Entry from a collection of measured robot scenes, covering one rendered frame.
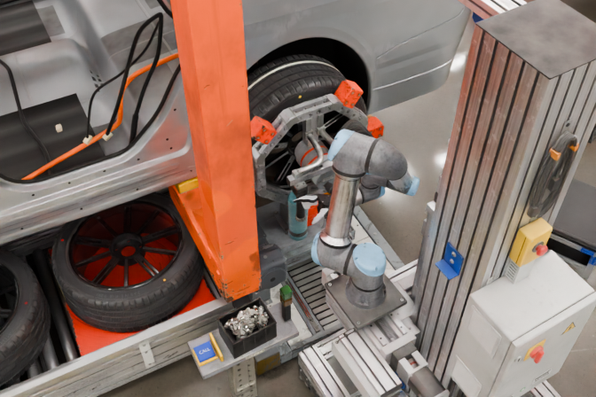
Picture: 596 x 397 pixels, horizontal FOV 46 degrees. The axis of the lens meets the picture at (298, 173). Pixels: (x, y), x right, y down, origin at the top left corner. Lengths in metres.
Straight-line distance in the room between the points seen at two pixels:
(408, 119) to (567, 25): 2.80
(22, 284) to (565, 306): 2.17
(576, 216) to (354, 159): 1.73
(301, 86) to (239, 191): 0.61
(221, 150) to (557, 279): 1.12
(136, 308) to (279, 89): 1.11
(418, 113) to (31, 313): 2.66
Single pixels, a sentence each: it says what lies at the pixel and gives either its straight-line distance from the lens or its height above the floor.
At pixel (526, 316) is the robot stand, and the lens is 2.17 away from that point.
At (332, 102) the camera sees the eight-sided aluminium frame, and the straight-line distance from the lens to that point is 2.87.
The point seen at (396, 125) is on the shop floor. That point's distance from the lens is 4.46.
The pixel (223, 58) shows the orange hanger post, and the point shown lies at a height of 1.75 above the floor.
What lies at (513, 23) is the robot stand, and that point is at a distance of 1.77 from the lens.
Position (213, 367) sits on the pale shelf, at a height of 0.45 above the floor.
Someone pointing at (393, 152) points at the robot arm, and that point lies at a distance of 2.23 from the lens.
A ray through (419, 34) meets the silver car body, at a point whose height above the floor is 1.14.
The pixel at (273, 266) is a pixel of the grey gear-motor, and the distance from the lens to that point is 3.20.
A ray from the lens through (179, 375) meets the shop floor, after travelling 3.40.
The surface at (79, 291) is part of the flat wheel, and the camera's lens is 3.13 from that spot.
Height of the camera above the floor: 2.98
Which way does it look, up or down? 46 degrees down
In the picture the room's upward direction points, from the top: straight up
